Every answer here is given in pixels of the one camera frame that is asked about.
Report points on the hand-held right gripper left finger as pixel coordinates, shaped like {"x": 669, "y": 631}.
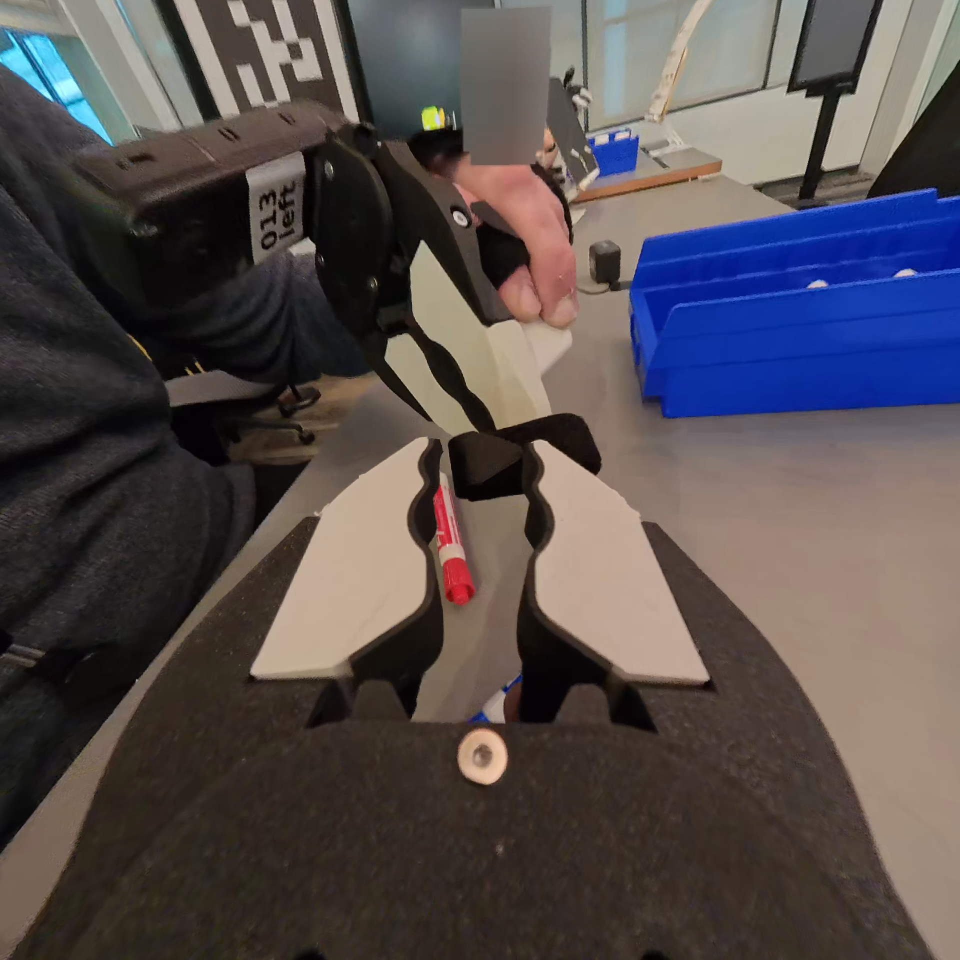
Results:
{"x": 352, "y": 577}

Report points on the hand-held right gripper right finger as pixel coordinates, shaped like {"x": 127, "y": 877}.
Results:
{"x": 607, "y": 585}

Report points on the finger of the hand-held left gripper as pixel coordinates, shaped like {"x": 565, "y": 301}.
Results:
{"x": 495, "y": 367}
{"x": 424, "y": 382}

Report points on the black eraser block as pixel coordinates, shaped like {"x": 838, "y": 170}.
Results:
{"x": 510, "y": 457}

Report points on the red whiteboard marker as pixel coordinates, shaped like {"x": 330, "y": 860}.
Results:
{"x": 452, "y": 555}

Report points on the blue whiteboard marker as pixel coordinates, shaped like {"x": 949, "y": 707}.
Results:
{"x": 499, "y": 701}

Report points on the person's left forearm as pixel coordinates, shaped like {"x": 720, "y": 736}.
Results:
{"x": 262, "y": 322}

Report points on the person's left hand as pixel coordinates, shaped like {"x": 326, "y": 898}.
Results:
{"x": 540, "y": 240}

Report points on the black white tag poster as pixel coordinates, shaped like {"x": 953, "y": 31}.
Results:
{"x": 255, "y": 52}

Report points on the black power adapter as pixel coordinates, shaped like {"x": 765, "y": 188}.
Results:
{"x": 604, "y": 259}

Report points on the small blue bin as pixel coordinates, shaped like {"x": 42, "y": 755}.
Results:
{"x": 615, "y": 154}

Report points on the wooden side table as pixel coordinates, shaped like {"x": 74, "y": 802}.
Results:
{"x": 660, "y": 169}

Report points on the person's grey sweater torso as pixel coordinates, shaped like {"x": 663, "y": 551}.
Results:
{"x": 90, "y": 450}

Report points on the black screen stand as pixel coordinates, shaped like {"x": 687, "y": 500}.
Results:
{"x": 823, "y": 142}

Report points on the dark display screen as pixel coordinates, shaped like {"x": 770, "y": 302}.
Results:
{"x": 832, "y": 41}

